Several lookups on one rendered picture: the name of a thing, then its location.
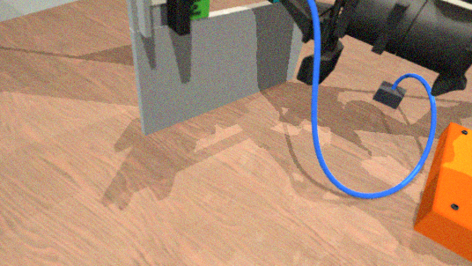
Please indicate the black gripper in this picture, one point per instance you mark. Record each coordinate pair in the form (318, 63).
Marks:
(382, 24)

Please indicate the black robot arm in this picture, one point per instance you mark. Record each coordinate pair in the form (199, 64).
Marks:
(440, 39)

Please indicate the blue network cable with white plug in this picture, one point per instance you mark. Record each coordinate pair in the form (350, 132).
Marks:
(316, 64)

